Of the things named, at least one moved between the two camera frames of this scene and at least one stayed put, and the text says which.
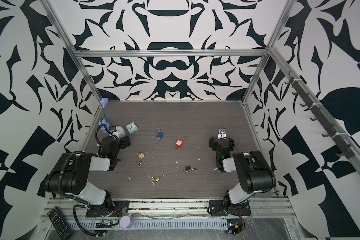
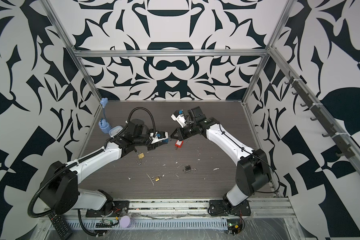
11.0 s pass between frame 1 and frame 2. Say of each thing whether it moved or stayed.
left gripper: moved
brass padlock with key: stayed
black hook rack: stayed
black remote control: stayed
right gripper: moved
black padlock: stayed
